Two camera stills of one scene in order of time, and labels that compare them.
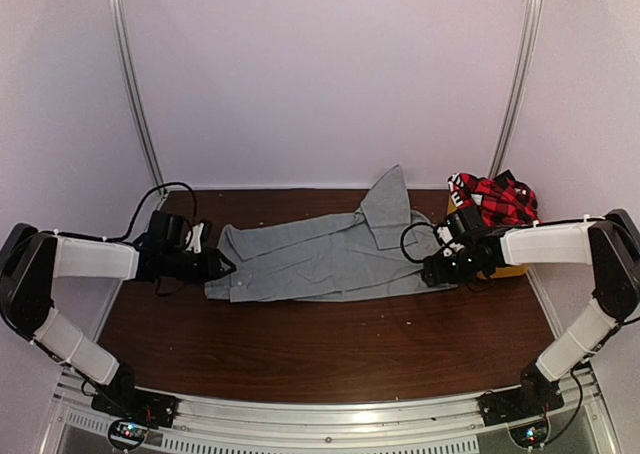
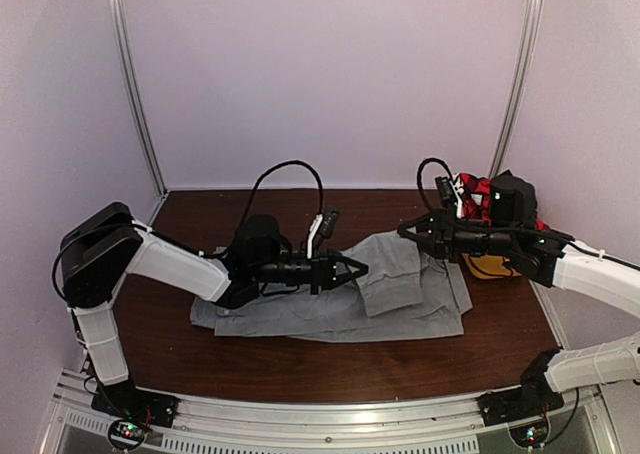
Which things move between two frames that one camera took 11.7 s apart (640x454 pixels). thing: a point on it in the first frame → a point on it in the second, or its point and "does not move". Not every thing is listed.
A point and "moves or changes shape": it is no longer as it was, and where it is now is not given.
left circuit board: x=127 y=433 does not move
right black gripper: x=437 y=273 → x=439 y=243
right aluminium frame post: x=521 y=76 does not move
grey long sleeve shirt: x=380 y=248 moves or changes shape
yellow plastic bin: x=496 y=271 does not move
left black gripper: x=211 y=268 → x=323 y=273
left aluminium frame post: x=132 y=71 does not move
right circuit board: x=531 y=434 does not move
